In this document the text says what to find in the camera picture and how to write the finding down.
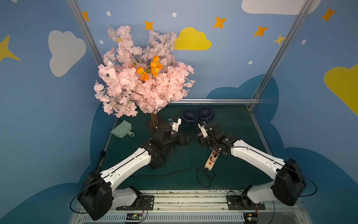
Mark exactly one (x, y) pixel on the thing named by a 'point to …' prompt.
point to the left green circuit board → (134, 216)
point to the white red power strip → (211, 160)
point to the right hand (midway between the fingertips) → (203, 135)
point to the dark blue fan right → (205, 113)
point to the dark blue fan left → (189, 118)
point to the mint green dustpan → (121, 130)
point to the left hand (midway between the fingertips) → (190, 133)
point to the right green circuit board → (251, 218)
